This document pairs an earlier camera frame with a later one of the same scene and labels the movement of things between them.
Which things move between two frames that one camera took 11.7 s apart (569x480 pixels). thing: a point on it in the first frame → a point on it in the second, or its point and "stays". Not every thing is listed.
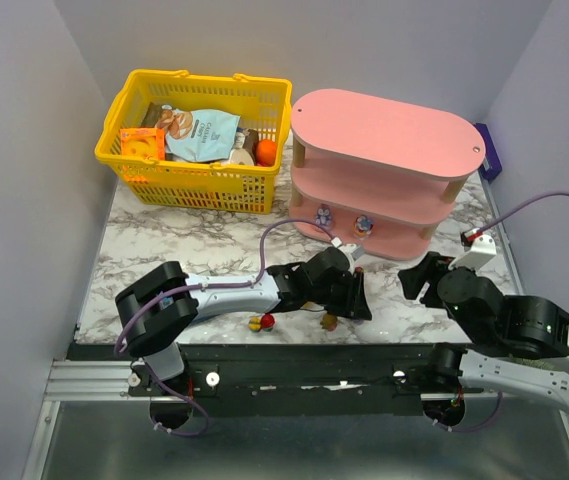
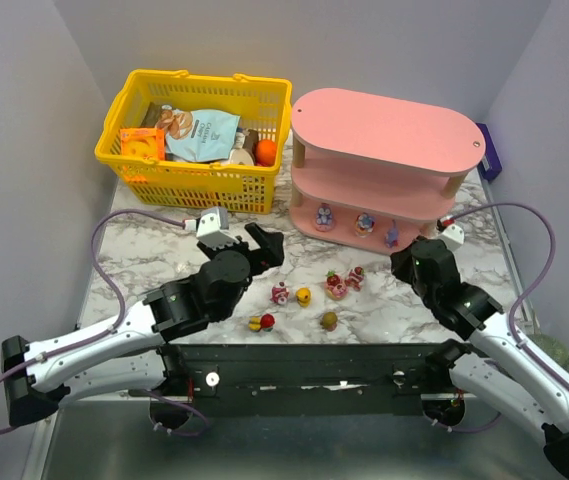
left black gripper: [357, 298] → [252, 252]
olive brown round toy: [329, 322] stays
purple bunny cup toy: [363, 226] stays
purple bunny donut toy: [323, 215] stays
